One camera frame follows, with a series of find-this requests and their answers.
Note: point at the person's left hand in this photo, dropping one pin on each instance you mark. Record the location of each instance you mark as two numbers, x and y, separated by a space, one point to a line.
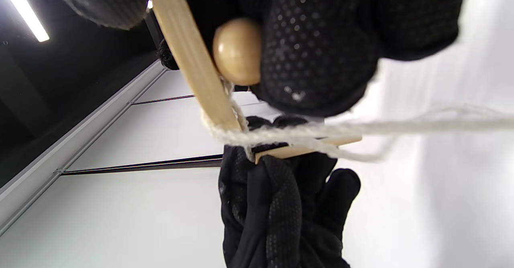
281 219

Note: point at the person's right hand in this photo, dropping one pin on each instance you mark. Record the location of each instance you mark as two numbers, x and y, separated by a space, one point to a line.
321 47

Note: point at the wooden crocodile lacing toy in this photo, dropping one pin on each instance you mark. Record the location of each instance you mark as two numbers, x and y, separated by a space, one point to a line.
188 51

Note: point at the white panel board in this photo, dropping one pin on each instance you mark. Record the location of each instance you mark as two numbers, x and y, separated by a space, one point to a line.
120 219

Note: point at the long ceiling light strip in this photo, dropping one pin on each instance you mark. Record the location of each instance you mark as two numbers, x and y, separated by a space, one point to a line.
26 13

